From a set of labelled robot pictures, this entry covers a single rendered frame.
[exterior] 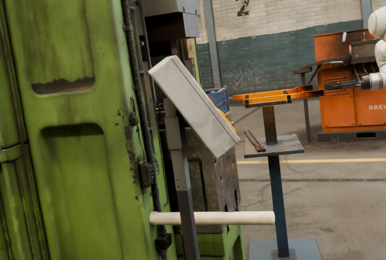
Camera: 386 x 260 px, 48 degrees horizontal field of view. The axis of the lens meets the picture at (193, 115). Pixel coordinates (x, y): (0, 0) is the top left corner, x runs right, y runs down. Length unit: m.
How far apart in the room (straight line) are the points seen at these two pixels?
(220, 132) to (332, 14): 8.27
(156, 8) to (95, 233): 0.90
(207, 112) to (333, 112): 4.26
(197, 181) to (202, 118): 0.72
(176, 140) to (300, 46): 8.21
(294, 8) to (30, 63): 8.06
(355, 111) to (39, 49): 4.16
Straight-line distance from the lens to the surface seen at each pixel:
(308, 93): 2.24
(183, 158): 1.28
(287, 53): 9.44
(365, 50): 5.07
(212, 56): 9.87
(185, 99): 1.10
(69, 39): 1.65
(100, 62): 1.52
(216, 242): 1.85
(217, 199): 1.77
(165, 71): 1.09
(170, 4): 1.69
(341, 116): 5.31
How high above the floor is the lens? 1.19
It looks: 8 degrees down
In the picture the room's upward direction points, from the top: 7 degrees counter-clockwise
